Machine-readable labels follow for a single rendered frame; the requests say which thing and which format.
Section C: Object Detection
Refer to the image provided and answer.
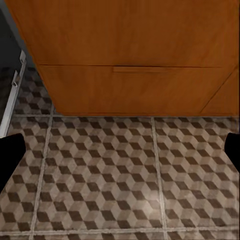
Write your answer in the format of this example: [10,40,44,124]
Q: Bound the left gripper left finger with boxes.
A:
[0,133,26,193]

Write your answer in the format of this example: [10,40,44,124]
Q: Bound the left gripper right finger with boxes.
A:
[224,133,240,173]

